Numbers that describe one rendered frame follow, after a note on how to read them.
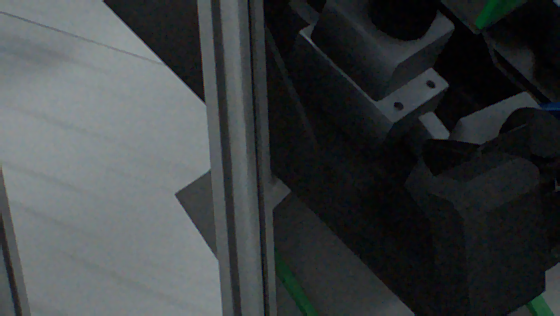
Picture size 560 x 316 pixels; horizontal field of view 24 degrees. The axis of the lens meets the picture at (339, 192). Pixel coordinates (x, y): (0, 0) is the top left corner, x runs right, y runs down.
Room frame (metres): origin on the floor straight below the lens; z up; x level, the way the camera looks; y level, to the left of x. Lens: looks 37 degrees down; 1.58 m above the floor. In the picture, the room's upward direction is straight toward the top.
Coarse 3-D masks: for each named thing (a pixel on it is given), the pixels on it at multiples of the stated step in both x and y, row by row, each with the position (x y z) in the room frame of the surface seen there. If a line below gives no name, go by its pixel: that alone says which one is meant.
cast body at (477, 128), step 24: (528, 96) 0.49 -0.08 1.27; (432, 120) 0.50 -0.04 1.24; (480, 120) 0.46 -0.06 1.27; (504, 120) 0.47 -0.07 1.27; (528, 120) 0.46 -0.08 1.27; (552, 120) 0.46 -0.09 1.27; (408, 144) 0.51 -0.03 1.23; (552, 144) 0.45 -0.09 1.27; (552, 168) 0.45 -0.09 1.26; (408, 192) 0.48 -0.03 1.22
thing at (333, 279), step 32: (192, 192) 0.52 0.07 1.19; (288, 224) 0.54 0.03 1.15; (320, 224) 0.55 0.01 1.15; (288, 256) 0.52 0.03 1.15; (320, 256) 0.53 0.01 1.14; (352, 256) 0.54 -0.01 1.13; (288, 288) 0.47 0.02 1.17; (320, 288) 0.52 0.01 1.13; (352, 288) 0.53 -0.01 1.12; (384, 288) 0.53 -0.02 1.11
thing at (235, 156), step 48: (240, 0) 0.45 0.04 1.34; (240, 48) 0.45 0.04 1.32; (240, 96) 0.45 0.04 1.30; (240, 144) 0.45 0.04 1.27; (0, 192) 0.54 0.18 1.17; (240, 192) 0.45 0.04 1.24; (0, 240) 0.55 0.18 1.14; (240, 240) 0.45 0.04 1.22; (0, 288) 0.53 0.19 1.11; (240, 288) 0.45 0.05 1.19
